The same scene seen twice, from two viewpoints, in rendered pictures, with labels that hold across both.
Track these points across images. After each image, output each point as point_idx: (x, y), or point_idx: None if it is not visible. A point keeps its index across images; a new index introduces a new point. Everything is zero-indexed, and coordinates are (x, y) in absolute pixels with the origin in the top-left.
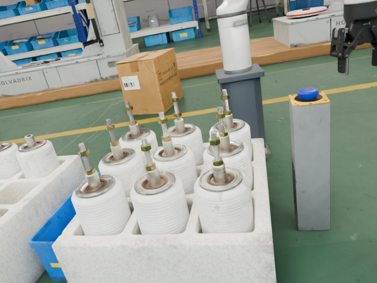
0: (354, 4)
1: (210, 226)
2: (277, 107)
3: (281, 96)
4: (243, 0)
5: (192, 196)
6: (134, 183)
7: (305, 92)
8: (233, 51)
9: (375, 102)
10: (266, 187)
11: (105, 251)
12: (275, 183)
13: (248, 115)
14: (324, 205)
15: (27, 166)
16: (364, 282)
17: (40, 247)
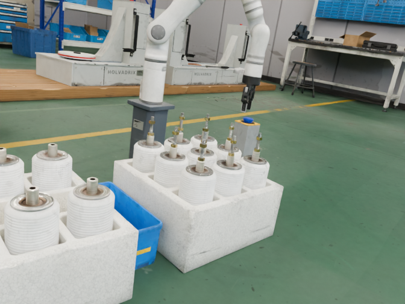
0: (253, 77)
1: (256, 185)
2: (122, 137)
3: (112, 128)
4: (167, 53)
5: None
6: (217, 166)
7: (249, 119)
8: (158, 88)
9: (185, 136)
10: None
11: (222, 209)
12: None
13: (160, 137)
14: None
15: (59, 175)
16: (279, 213)
17: (140, 234)
